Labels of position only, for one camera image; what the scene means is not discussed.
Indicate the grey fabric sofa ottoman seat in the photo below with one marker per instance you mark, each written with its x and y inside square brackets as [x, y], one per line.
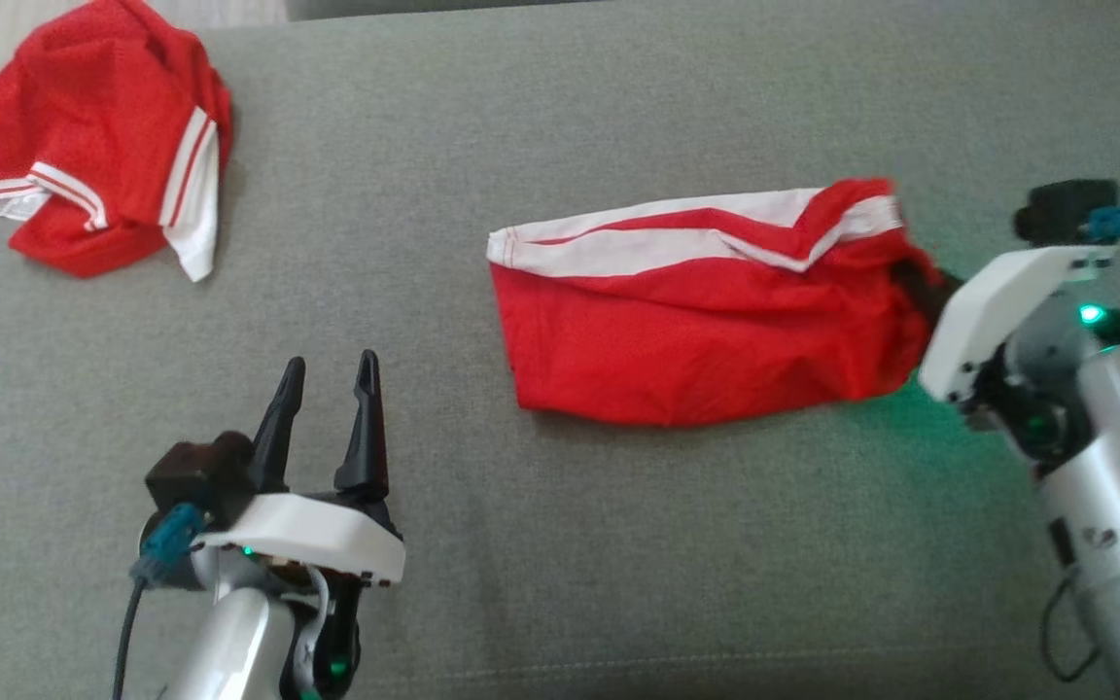
[521, 97]

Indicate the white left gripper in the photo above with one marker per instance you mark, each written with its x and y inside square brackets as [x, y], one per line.
[317, 540]

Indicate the red shorts with white stripes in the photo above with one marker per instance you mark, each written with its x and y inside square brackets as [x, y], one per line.
[696, 340]

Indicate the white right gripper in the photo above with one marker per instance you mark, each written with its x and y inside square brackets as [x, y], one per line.
[988, 311]

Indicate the grey fabric sofa seat cushion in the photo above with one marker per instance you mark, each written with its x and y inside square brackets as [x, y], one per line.
[375, 8]

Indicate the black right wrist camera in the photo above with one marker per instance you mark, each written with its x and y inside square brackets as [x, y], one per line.
[1056, 209]

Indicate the red jersey with white sleeves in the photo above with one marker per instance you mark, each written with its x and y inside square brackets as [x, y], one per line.
[103, 97]

